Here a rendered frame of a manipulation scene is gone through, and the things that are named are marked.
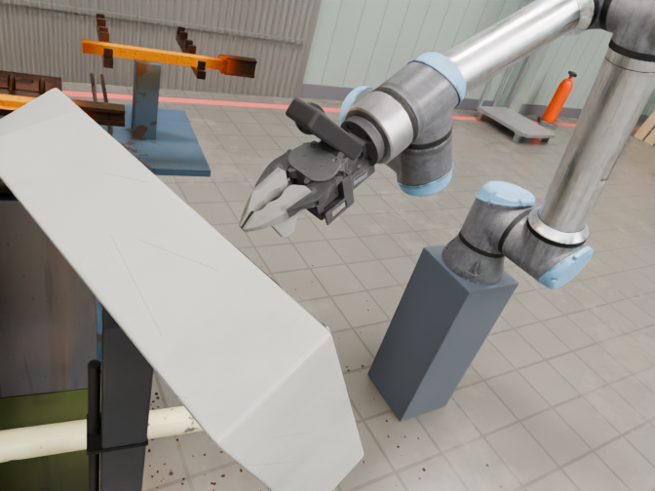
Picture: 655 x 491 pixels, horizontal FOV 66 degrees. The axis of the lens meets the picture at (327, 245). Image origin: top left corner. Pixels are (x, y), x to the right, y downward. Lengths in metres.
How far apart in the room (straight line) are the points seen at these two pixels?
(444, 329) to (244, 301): 1.33
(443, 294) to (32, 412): 1.08
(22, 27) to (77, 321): 2.96
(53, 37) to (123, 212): 3.50
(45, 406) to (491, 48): 1.11
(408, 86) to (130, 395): 0.50
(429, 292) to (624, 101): 0.76
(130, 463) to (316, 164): 0.39
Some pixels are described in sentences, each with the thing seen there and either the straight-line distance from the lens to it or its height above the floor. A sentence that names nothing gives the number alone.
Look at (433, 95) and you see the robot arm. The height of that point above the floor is 1.21.
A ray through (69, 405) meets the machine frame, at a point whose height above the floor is 0.42.
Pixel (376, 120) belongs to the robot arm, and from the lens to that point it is 0.67.
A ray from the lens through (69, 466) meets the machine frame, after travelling 1.39.
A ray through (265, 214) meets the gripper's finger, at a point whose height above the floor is 1.07.
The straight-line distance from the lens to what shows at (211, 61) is 1.37.
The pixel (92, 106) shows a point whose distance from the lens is 0.96.
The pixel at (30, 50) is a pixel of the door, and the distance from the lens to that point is 3.86.
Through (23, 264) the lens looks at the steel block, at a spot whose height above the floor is 0.80.
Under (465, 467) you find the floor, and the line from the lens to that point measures 1.88.
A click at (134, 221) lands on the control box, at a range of 0.35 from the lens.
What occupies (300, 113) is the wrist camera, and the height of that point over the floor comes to 1.18.
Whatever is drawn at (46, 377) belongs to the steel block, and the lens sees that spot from 1.14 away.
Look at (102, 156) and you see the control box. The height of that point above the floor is 1.19.
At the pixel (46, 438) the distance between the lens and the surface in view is 0.91.
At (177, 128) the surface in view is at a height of 0.73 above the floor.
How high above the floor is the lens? 1.38
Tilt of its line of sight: 33 degrees down
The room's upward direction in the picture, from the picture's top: 17 degrees clockwise
